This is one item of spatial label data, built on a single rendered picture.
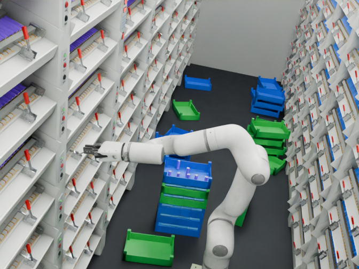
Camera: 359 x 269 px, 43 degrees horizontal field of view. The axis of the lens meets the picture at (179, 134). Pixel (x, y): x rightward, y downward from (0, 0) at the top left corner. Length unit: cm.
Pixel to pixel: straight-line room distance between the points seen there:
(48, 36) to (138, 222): 192
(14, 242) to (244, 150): 88
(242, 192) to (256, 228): 144
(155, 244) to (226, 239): 110
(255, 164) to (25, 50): 93
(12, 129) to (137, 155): 62
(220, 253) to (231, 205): 21
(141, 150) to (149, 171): 182
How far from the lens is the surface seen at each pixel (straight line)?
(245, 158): 180
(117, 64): 227
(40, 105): 154
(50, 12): 149
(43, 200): 177
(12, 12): 154
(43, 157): 165
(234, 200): 194
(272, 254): 319
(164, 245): 303
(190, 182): 287
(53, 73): 155
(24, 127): 143
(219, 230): 202
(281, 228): 343
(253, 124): 405
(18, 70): 130
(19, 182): 153
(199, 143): 180
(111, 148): 190
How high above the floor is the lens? 206
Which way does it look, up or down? 29 degrees down
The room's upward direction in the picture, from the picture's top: 10 degrees clockwise
